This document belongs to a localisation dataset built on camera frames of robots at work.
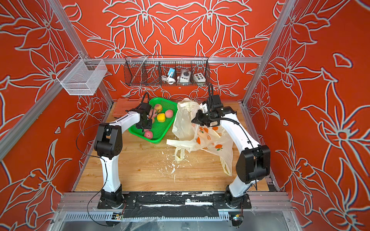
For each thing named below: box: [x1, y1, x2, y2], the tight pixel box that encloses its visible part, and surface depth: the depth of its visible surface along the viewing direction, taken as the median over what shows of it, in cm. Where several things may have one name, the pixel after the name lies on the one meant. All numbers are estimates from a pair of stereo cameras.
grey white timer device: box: [179, 68, 192, 83], surface depth 93 cm
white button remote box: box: [193, 72, 207, 83], surface depth 97 cm
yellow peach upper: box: [157, 113, 166, 123], surface depth 105 cm
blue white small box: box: [167, 67, 176, 78], surface depth 85 cm
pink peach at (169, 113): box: [165, 109, 174, 118], surface depth 108 cm
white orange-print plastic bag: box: [166, 98, 234, 176], surface depth 88 cm
